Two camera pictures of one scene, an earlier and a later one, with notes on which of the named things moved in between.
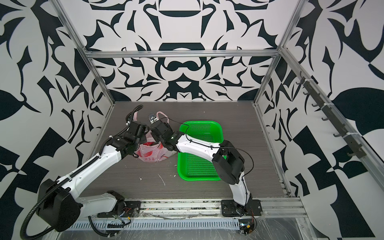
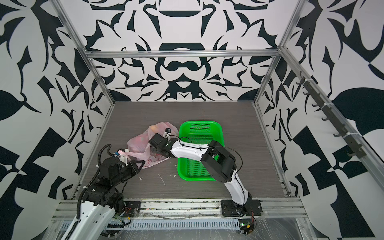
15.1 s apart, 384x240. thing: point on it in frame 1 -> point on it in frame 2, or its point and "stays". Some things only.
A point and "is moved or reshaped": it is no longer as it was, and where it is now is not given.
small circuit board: x=246 y=226 stays
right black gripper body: x=162 y=142 -> x=157 y=149
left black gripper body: x=144 y=141 -> x=127 y=172
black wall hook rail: x=331 y=116 stays
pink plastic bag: x=152 y=151 is moved or reshaped
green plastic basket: x=193 y=167 stays
